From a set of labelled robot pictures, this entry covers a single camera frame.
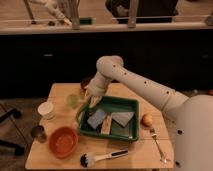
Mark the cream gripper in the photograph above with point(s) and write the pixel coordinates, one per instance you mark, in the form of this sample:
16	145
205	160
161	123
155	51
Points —
97	88

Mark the green pepper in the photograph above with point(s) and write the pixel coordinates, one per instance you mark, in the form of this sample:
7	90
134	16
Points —
79	113

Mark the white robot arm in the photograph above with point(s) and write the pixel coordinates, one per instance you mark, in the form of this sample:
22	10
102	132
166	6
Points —
193	115

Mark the dark brown bowl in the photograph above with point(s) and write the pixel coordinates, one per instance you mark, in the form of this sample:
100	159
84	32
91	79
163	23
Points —
84	83

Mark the red bowl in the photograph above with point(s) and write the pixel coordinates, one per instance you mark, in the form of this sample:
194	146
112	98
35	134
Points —
62	142

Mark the blue sponge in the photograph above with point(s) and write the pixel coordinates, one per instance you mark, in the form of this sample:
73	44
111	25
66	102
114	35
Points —
97	118

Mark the green translucent cup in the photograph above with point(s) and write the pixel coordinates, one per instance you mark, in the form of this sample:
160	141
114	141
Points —
73	100

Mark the beige sponge block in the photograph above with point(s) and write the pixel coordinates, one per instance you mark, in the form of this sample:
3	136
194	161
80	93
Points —
106	126

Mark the grey folded cloth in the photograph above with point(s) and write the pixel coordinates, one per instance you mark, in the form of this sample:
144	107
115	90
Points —
122	118

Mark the white lidded cup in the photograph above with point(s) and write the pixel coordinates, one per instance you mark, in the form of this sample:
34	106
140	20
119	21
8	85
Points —
45	109

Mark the green plastic tray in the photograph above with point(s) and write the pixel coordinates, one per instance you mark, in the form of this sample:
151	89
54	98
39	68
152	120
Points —
110	104

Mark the metal cup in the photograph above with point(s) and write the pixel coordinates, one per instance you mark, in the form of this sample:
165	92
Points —
38	133

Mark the silver fork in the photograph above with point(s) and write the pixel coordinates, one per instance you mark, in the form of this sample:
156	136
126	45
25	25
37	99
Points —
163	158

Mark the wooden table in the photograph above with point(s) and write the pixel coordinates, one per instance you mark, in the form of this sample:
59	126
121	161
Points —
143	153

